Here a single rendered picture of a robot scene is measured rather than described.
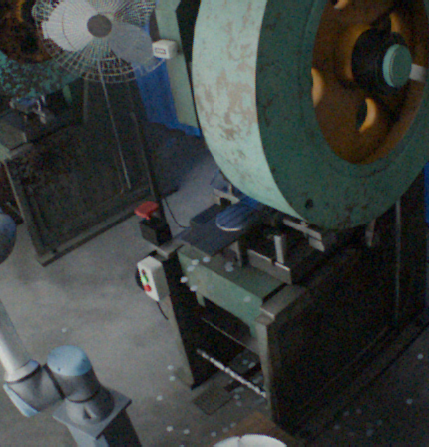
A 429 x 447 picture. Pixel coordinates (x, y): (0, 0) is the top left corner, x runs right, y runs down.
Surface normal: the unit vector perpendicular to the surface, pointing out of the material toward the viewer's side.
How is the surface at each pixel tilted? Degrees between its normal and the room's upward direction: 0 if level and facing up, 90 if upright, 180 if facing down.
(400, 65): 90
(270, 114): 90
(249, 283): 0
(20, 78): 90
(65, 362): 7
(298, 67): 90
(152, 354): 0
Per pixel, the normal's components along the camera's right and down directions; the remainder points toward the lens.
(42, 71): 0.64, 0.34
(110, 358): -0.16, -0.82
